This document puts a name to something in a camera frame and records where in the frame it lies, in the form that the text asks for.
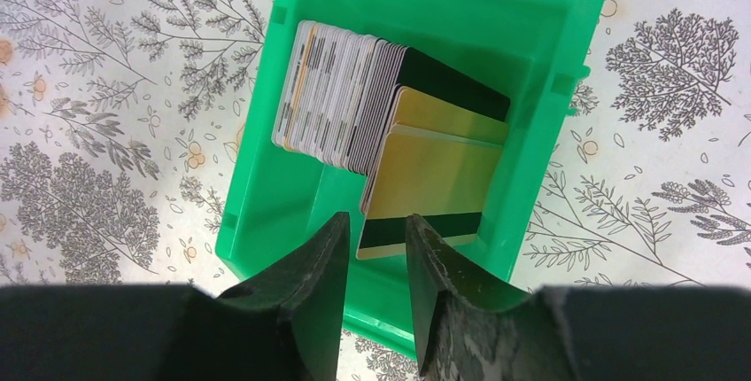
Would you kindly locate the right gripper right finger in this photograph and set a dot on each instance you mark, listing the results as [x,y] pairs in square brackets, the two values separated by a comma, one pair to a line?
[456,306]

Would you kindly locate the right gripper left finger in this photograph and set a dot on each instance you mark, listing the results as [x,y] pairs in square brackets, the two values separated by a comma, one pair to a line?
[287,319]

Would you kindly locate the gold credit card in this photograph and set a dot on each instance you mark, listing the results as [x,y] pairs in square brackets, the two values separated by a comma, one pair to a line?
[442,177]

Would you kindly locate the green plastic bin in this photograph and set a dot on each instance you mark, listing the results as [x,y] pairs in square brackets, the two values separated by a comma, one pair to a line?
[533,51]

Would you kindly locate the stack of cards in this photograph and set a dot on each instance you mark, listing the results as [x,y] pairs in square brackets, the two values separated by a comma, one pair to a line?
[341,86]

